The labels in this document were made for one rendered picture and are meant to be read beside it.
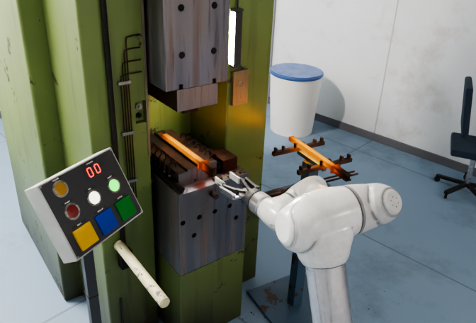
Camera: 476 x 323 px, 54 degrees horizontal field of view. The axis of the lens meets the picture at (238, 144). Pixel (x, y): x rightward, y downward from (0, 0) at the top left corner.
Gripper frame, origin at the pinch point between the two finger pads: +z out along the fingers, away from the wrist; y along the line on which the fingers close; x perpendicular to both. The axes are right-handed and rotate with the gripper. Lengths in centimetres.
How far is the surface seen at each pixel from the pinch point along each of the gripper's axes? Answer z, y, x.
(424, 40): 94, 284, 10
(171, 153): 35.1, -6.7, -0.4
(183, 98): 17.1, -10.0, 33.1
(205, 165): 13.9, -1.4, 1.0
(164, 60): 17, -18, 50
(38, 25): 75, -48, 56
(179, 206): 11.5, -16.5, -13.7
